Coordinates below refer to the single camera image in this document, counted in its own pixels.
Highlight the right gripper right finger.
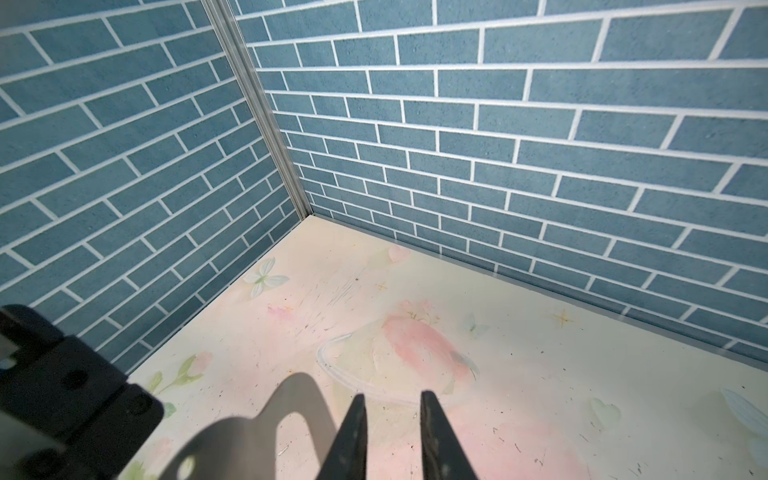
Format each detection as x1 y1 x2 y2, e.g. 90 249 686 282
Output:
420 390 478 480

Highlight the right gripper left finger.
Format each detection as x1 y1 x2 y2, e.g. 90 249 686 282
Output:
316 393 368 480

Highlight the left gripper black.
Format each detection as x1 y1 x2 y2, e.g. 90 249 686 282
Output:
1 305 164 479

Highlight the left corner aluminium post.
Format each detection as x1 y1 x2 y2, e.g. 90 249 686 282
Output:
201 0 313 220

